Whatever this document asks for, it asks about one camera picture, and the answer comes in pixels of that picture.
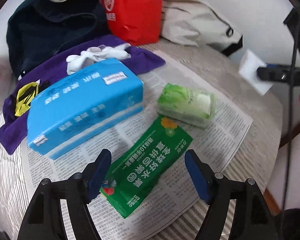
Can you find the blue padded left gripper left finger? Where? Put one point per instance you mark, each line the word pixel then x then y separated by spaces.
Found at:
pixel 96 174

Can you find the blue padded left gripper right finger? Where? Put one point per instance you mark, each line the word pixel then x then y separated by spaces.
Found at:
pixel 199 173

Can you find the white foam sponge block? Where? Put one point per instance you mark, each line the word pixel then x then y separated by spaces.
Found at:
pixel 248 71

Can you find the green snack sachet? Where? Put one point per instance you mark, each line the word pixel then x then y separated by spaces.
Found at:
pixel 131 178

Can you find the green wet wipes pack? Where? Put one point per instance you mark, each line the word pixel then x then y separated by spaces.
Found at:
pixel 192 106

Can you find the white cotton gloves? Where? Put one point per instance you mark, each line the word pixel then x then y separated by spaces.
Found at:
pixel 96 54

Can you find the striped quilted cushion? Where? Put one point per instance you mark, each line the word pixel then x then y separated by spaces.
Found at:
pixel 242 142

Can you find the blue tissue pack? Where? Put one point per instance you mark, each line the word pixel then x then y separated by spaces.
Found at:
pixel 81 106

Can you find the beige nylon waist bag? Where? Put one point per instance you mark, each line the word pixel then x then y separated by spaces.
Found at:
pixel 194 23

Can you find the yellow mesh pouch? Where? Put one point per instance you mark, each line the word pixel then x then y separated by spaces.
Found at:
pixel 24 98

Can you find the red paper shopping bag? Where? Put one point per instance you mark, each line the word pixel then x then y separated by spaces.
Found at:
pixel 134 21

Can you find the navy blue canvas tote bag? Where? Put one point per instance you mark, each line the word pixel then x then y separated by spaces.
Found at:
pixel 41 29

